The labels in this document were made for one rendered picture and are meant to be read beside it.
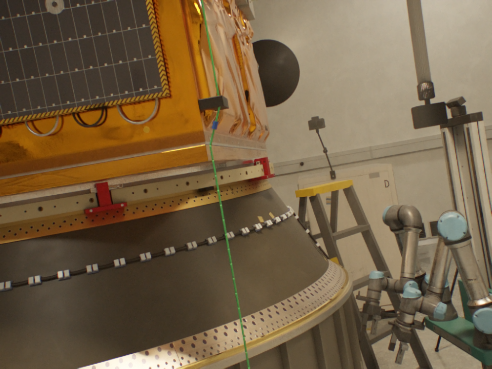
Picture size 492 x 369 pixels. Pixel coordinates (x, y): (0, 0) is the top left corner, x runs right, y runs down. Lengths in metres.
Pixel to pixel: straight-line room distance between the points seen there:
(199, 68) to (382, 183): 4.34
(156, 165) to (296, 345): 0.81
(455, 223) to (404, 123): 7.31
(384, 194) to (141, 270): 4.25
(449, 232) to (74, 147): 1.66
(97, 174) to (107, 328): 0.45
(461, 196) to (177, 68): 2.00
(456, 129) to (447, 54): 6.97
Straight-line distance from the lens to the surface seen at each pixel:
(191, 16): 1.74
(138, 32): 1.68
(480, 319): 2.83
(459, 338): 3.18
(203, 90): 1.71
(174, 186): 2.01
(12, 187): 1.84
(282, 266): 2.18
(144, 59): 1.67
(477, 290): 2.82
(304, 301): 2.15
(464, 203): 3.31
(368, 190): 5.90
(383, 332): 3.73
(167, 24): 1.71
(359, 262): 5.97
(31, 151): 1.81
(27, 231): 2.00
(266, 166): 2.41
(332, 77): 9.95
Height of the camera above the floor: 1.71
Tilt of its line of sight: 3 degrees down
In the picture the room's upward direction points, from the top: 10 degrees counter-clockwise
